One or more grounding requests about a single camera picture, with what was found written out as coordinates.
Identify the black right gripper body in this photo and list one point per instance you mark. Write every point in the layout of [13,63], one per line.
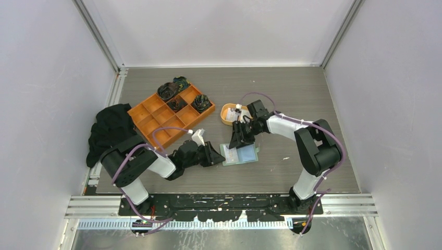
[255,130]

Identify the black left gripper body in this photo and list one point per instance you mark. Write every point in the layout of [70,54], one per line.
[198,158]

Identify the white printed card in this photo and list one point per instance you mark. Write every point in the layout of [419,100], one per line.
[231,155]

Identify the green card holder wallet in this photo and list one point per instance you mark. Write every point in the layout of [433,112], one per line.
[247,154]

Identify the silver Chlitina card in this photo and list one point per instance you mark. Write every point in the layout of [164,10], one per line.
[230,115]

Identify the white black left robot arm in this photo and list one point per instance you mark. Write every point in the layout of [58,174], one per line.
[126,161]

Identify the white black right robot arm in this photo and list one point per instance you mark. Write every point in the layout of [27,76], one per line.
[319,150]

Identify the yellow oval tray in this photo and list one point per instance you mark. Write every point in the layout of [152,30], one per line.
[230,105]

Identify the orange wooden divider box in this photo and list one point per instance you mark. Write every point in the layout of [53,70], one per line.
[160,125]

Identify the green patterned rolled sock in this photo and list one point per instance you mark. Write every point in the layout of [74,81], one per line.
[201,103]

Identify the dark rolled sock centre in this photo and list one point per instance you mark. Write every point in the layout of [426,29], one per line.
[177,103]

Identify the dark rolled sock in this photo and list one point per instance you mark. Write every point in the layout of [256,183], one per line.
[167,91]
[181,82]
[177,103]

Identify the dark rolled sock left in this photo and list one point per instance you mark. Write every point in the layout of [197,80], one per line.
[167,91]

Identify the dark rolled sock top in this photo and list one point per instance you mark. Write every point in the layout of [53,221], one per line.
[181,82]

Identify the black cloth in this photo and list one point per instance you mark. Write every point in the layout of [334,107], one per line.
[113,125]

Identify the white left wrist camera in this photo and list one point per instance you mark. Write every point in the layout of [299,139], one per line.
[197,136]

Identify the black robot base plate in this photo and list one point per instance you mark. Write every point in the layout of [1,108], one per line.
[225,207]

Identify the aluminium frame rail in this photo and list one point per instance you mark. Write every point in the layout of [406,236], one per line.
[96,213]

